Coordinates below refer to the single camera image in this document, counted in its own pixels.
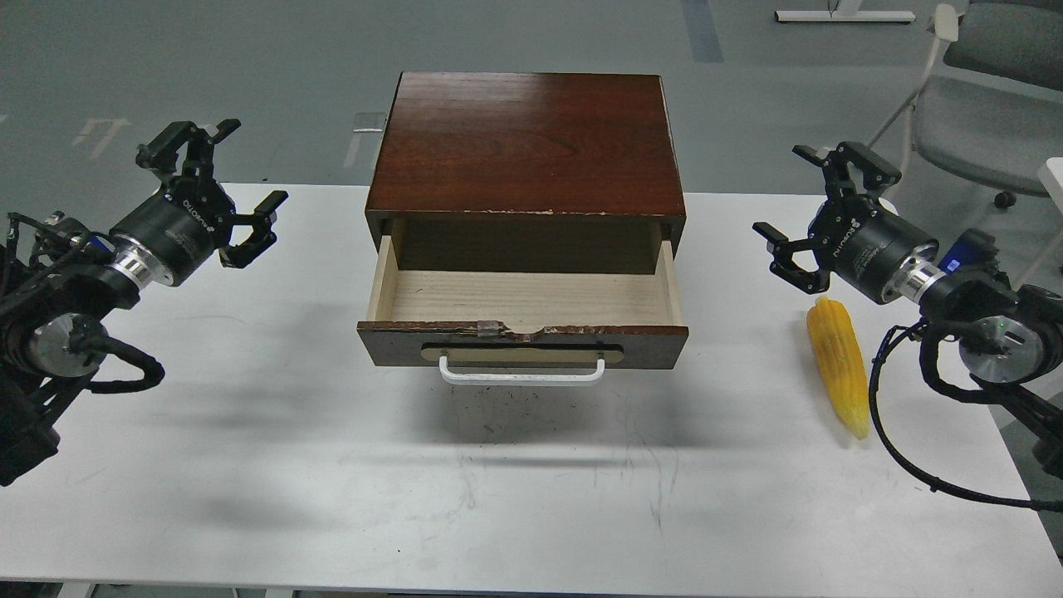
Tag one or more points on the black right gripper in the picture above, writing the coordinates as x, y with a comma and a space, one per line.
861, 240

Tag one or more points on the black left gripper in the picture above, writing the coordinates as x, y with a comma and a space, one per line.
189, 217

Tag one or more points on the yellow corn cob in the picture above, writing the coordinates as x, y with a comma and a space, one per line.
841, 364

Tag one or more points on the wooden drawer with white handle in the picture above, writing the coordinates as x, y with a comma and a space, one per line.
548, 329

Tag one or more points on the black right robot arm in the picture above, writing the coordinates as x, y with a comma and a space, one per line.
981, 340

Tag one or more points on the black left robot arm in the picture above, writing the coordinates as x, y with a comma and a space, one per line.
60, 279

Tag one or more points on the grey office chair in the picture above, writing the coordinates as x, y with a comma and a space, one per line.
987, 106

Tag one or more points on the white desk base bar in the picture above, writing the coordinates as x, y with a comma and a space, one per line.
845, 12

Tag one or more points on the dark wooden cabinet box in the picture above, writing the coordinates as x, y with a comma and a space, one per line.
544, 146

